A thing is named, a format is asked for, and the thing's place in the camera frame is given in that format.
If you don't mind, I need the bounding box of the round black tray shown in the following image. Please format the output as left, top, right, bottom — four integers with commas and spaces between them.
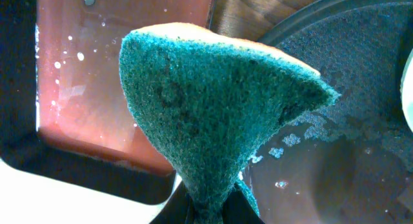
224, 0, 412, 223

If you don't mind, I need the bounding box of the green orange sponge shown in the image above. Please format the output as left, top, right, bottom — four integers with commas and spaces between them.
119, 23, 339, 223

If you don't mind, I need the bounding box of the light blue plate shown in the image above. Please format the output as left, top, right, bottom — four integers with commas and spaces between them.
399, 50, 413, 131

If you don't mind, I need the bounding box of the rectangular black sponge tray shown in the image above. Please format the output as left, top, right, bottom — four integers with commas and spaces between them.
1, 0, 216, 205

